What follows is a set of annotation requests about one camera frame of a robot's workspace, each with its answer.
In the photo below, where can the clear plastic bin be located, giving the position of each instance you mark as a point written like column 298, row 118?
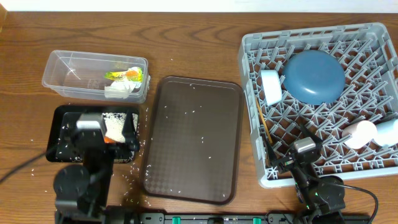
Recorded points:
column 81, row 74

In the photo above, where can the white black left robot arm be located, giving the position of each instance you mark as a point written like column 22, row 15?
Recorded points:
column 82, row 190

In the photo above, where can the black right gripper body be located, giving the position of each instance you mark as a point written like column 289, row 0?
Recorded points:
column 288, row 163

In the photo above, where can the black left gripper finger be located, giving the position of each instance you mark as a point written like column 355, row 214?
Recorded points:
column 67, row 135
column 129, row 133

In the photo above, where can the light blue rice bowl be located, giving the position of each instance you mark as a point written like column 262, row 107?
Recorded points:
column 271, row 86

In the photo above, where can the light blue cup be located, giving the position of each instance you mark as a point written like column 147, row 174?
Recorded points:
column 386, row 133

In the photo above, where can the grey dishwasher rack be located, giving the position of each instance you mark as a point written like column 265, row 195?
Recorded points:
column 369, row 60

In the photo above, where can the dark brown tray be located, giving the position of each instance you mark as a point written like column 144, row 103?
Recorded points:
column 193, row 146

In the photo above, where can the orange carrot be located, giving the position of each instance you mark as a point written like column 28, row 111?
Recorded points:
column 108, row 140

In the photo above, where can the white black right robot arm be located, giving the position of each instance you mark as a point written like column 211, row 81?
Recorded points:
column 323, row 197

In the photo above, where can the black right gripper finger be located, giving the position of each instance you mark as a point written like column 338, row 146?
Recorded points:
column 273, row 160
column 306, row 132

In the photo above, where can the black bin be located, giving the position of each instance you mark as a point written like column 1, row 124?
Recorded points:
column 73, row 112

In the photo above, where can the white tissue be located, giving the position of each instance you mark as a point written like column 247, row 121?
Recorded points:
column 121, row 89

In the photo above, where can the blue plate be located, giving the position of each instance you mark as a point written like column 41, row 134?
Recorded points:
column 314, row 77

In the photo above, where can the yellow green foil wrapper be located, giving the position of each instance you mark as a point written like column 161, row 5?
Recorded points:
column 133, row 74

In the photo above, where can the black rail with green clips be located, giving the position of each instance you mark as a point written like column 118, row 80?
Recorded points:
column 217, row 218

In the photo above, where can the pink cup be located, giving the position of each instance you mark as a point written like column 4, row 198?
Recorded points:
column 360, row 134

